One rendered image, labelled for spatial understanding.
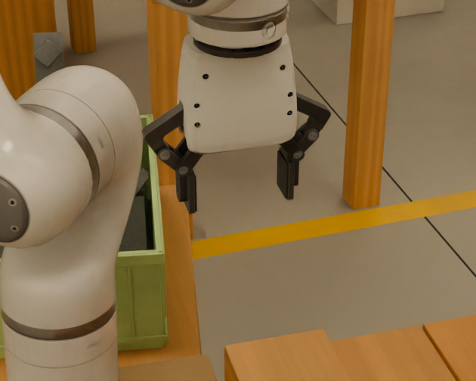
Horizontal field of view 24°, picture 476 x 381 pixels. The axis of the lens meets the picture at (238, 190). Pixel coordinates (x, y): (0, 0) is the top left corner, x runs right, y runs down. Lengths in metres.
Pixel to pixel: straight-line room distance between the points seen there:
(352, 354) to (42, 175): 0.64
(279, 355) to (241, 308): 1.55
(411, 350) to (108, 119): 0.61
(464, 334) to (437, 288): 1.57
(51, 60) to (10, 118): 0.75
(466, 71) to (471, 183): 0.84
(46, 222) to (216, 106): 0.19
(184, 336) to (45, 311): 0.57
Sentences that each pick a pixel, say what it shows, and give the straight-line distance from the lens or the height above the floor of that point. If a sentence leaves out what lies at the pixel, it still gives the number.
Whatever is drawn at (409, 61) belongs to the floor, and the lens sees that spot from 4.38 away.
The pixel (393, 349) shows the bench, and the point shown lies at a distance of 1.50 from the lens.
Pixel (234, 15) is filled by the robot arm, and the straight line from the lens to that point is 0.89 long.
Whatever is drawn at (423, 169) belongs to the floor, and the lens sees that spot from 3.65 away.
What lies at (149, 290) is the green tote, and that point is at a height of 0.90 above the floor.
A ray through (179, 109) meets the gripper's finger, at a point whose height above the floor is 1.39.
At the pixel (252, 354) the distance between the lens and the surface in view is 1.44.
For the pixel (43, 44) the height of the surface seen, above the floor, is 1.13.
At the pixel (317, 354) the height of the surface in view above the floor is 0.90.
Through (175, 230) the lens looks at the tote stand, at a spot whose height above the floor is 0.79.
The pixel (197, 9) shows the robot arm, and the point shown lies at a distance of 0.82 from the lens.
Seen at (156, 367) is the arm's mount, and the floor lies 0.94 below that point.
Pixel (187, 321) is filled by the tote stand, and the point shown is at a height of 0.79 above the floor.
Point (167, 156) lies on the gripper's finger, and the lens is 0.96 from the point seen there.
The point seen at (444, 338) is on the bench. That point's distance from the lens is 1.53.
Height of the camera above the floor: 1.83
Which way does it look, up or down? 32 degrees down
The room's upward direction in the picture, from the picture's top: straight up
